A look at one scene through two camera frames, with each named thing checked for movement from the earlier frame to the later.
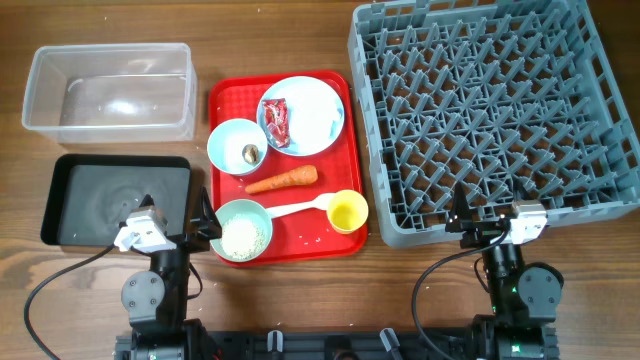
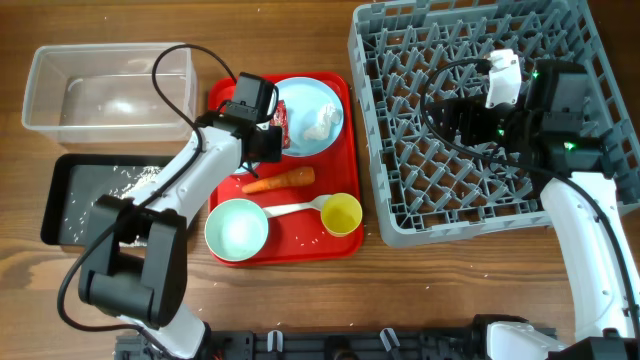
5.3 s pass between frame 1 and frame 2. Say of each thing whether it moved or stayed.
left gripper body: moved
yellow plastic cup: moved
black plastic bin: stayed
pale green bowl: stayed
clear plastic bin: stayed
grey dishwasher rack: stayed
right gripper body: moved
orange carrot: stayed
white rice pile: moved
